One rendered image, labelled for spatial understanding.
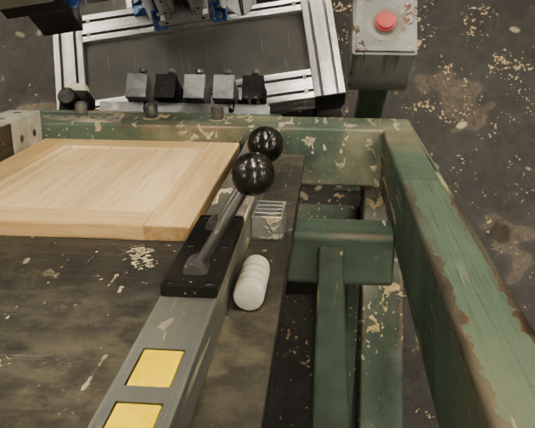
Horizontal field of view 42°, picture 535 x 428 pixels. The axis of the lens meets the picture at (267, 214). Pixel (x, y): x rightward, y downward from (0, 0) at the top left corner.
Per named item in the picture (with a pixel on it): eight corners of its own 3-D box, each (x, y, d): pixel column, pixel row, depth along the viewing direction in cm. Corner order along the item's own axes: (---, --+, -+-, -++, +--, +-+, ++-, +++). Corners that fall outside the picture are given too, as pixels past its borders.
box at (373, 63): (406, 40, 147) (418, -6, 130) (405, 92, 145) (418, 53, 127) (349, 39, 148) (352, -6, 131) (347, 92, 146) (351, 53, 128)
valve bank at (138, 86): (290, 96, 166) (284, 50, 142) (287, 154, 162) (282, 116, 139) (84, 92, 170) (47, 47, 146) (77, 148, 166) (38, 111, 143)
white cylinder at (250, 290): (263, 312, 66) (270, 278, 74) (263, 283, 65) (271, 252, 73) (233, 311, 66) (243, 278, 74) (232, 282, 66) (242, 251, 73)
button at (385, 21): (396, 15, 130) (397, 9, 128) (395, 35, 129) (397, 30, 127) (374, 15, 130) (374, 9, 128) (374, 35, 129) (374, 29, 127)
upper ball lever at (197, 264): (211, 280, 66) (284, 161, 61) (205, 297, 62) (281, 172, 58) (177, 260, 65) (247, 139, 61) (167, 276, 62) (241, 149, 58)
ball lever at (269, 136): (229, 237, 77) (291, 134, 73) (224, 250, 73) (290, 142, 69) (199, 220, 77) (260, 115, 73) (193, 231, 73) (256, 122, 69)
